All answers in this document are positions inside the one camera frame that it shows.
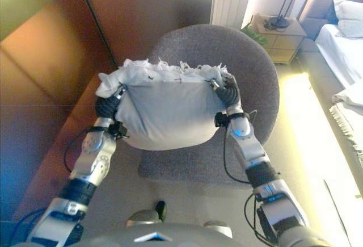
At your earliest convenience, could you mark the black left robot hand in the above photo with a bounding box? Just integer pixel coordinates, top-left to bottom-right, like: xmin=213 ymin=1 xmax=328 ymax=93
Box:
xmin=94 ymin=86 xmax=127 ymax=120

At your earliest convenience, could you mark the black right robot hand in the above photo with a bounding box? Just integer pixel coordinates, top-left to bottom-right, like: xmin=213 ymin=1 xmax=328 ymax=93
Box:
xmin=209 ymin=75 xmax=242 ymax=108

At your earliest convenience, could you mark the white frilled cushion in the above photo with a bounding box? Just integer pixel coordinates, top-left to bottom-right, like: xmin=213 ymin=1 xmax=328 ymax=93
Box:
xmin=95 ymin=56 xmax=232 ymax=150

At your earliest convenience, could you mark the grey fabric tub armchair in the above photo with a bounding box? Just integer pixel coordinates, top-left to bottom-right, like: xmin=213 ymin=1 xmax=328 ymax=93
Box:
xmin=138 ymin=24 xmax=280 ymax=184

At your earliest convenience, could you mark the green potted plant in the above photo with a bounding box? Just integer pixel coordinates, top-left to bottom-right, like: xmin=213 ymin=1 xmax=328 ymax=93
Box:
xmin=240 ymin=25 xmax=269 ymax=47

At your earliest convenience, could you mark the glossy brown wooden cabinet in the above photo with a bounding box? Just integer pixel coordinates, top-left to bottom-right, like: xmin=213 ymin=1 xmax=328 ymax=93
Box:
xmin=0 ymin=0 xmax=119 ymax=225

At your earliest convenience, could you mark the light wooden nightstand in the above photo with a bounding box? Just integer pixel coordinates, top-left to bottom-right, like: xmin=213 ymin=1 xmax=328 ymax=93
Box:
xmin=251 ymin=14 xmax=307 ymax=65

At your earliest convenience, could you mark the black table lamp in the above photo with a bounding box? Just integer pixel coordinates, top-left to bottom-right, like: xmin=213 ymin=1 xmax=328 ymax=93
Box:
xmin=268 ymin=0 xmax=328 ymax=29

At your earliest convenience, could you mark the white ribbed radiator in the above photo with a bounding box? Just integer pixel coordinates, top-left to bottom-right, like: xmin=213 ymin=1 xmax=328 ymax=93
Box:
xmin=211 ymin=0 xmax=256 ymax=29

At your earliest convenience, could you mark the silver left robot leg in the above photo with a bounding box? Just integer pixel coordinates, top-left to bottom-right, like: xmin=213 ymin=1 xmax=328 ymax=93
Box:
xmin=124 ymin=200 xmax=167 ymax=229

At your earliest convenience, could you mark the silver robot leg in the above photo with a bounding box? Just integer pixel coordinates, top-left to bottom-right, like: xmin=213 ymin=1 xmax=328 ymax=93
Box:
xmin=203 ymin=220 xmax=233 ymax=239
xmin=124 ymin=200 xmax=167 ymax=229

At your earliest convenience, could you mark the white bed mattress sheet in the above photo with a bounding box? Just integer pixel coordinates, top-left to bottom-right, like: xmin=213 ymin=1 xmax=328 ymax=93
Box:
xmin=314 ymin=24 xmax=363 ymax=160

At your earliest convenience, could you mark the white fringed blanket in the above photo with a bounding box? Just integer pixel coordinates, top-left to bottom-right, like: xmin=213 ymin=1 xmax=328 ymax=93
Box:
xmin=328 ymin=83 xmax=363 ymax=160

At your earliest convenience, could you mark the silver right robot leg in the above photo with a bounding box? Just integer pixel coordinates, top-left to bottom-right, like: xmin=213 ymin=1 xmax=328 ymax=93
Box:
xmin=203 ymin=220 xmax=233 ymax=239

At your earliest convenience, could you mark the white bed pillow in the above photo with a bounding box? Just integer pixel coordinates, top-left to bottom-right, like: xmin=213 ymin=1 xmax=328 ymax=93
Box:
xmin=333 ymin=0 xmax=363 ymax=38

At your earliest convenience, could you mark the silver robot torso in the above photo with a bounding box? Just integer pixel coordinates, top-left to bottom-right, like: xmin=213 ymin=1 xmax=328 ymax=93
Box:
xmin=82 ymin=224 xmax=236 ymax=247

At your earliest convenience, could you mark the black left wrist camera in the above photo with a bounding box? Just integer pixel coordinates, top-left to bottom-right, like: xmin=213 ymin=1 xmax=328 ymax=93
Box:
xmin=108 ymin=121 xmax=129 ymax=140

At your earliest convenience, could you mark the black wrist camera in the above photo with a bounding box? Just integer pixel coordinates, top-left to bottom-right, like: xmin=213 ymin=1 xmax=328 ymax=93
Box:
xmin=214 ymin=112 xmax=230 ymax=128
xmin=108 ymin=121 xmax=129 ymax=140

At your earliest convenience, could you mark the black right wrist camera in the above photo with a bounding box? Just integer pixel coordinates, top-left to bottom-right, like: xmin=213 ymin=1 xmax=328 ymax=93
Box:
xmin=214 ymin=112 xmax=230 ymax=128

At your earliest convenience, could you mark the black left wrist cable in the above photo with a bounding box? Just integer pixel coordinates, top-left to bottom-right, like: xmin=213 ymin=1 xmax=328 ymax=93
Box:
xmin=64 ymin=127 xmax=95 ymax=174

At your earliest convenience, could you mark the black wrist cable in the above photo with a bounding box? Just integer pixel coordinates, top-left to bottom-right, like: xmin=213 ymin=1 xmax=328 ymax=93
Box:
xmin=64 ymin=127 xmax=95 ymax=174
xmin=222 ymin=110 xmax=273 ymax=245

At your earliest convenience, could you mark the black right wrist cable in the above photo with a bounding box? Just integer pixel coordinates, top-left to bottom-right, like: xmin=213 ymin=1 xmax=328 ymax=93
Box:
xmin=222 ymin=110 xmax=273 ymax=245

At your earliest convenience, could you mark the beige upholstered bed frame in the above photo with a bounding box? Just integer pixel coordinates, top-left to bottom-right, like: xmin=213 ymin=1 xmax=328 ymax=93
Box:
xmin=297 ymin=0 xmax=363 ymax=157

